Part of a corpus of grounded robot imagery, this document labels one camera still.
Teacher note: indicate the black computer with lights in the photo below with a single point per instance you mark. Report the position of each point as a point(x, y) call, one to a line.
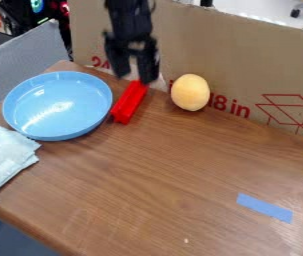
point(25, 14)

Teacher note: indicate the cardboard box wall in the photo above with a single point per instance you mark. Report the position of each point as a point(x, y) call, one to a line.
point(249, 60)

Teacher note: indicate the light blue folded cloth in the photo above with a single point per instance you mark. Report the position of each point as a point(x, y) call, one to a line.
point(17, 154)

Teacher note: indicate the red rectangular block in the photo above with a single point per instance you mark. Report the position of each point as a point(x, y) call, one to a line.
point(128, 102)

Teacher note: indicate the blue tape strip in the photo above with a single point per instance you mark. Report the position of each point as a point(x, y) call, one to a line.
point(264, 208)

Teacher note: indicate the blue plate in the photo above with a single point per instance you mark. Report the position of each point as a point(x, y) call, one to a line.
point(57, 106)

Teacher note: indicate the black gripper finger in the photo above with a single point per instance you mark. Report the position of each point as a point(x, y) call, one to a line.
point(147, 60)
point(117, 55)

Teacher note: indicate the yellow ball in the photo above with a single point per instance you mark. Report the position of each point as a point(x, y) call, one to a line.
point(189, 92)

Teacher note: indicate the grey partition panel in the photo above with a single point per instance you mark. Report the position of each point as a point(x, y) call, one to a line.
point(28, 54)

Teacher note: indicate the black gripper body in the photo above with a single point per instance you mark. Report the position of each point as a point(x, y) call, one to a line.
point(131, 24)

